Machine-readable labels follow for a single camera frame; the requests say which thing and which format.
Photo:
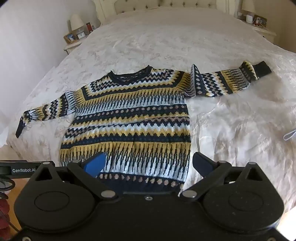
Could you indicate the small red picture frame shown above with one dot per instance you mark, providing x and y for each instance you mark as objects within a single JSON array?
[{"x": 89, "y": 27}]

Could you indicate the small white box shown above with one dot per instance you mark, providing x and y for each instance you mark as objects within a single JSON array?
[{"x": 249, "y": 19}]

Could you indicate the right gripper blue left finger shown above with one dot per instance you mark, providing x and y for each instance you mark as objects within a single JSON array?
[{"x": 94, "y": 165}]

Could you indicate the left white table lamp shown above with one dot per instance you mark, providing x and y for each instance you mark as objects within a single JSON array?
[{"x": 76, "y": 23}]

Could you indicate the white nightstand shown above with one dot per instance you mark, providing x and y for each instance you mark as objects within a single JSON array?
[
  {"x": 70, "y": 47},
  {"x": 266, "y": 33}
]

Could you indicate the tufted cream headboard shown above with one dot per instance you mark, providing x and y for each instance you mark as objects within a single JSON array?
[{"x": 105, "y": 9}]

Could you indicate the red patterned item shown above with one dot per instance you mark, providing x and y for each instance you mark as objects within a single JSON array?
[{"x": 5, "y": 219}]

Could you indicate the wooden photo frame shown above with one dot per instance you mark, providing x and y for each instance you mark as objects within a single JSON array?
[{"x": 70, "y": 38}]

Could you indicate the white table lamp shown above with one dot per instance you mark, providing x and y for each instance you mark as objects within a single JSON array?
[
  {"x": 76, "y": 23},
  {"x": 248, "y": 6}
]

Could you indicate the left white nightstand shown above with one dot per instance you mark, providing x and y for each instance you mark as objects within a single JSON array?
[{"x": 70, "y": 47}]

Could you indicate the right white table lamp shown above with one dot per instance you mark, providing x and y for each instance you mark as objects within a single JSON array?
[{"x": 248, "y": 6}]

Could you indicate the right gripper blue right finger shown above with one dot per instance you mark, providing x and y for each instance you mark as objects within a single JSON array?
[{"x": 203, "y": 165}]

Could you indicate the white floral bedspread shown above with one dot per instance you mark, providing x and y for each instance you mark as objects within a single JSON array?
[{"x": 238, "y": 128}]

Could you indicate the patterned knit sweater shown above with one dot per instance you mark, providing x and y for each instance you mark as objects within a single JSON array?
[{"x": 140, "y": 121}]

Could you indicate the small white alarm clock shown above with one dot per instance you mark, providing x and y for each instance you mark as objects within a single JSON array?
[{"x": 81, "y": 35}]

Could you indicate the right white nightstand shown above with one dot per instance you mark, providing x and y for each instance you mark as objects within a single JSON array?
[{"x": 266, "y": 33}]

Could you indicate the right photo frame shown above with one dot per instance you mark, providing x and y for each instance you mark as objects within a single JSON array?
[{"x": 259, "y": 21}]

